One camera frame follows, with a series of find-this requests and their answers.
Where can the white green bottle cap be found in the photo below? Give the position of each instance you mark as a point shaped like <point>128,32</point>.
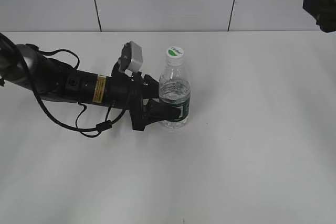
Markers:
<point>174,56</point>

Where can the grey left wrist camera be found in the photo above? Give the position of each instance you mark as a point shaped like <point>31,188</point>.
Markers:
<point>131,58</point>

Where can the clear green-label water bottle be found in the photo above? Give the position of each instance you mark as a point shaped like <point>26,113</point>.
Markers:
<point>175,90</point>

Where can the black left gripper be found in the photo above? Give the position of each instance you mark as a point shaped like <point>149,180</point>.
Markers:
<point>128,94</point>

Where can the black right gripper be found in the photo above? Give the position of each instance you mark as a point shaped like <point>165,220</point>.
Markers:
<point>323,11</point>

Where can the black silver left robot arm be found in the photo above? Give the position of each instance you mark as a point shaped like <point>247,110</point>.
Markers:
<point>54,80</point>

